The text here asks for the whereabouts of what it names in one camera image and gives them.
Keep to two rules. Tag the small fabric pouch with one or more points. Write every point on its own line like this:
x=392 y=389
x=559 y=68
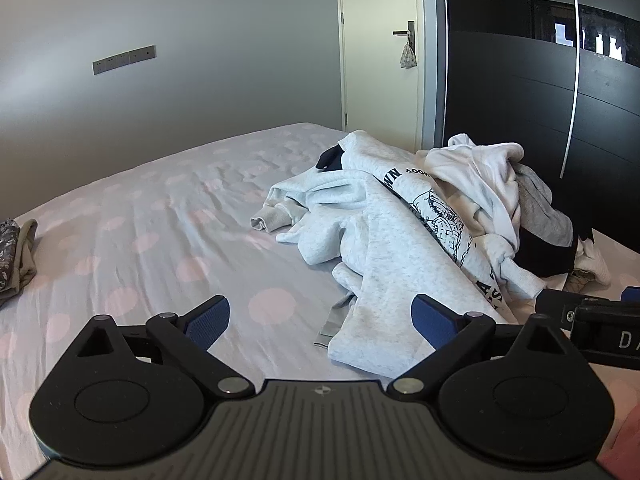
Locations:
x=407 y=55

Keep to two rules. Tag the light grey printed sweatshirt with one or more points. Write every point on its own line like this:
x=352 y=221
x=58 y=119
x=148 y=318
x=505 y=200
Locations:
x=380 y=270

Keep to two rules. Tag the polka dot bed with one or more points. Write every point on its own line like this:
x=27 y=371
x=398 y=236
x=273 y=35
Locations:
x=150 y=210

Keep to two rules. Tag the cream door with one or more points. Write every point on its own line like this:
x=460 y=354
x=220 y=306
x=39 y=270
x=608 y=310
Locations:
x=380 y=60

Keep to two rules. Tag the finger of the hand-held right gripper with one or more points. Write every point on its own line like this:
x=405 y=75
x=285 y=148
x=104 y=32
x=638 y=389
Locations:
x=552 y=307

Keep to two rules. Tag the navy garment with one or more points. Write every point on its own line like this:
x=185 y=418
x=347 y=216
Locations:
x=330 y=157

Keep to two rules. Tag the black garment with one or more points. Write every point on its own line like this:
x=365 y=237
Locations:
x=542 y=260

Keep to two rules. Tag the camouflage folded cloth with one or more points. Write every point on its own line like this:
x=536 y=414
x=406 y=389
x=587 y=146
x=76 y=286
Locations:
x=7 y=250

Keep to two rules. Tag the small white cloth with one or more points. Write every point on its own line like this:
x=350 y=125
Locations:
x=595 y=262

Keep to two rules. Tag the grey garment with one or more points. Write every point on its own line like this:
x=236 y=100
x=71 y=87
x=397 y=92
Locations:
x=542 y=210

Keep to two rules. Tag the black wardrobe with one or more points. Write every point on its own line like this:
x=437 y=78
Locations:
x=500 y=85

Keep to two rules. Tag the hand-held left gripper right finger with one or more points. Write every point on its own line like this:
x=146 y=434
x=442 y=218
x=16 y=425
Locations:
x=432 y=322

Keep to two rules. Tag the beige folded cloth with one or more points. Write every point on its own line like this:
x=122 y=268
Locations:
x=26 y=255

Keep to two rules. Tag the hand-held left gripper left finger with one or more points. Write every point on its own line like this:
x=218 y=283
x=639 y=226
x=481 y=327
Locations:
x=207 y=322

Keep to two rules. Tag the grey wall socket panel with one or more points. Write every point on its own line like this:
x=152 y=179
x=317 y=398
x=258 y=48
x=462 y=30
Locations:
x=125 y=59

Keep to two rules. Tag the white garment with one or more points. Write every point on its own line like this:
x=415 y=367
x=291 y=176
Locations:
x=480 y=170

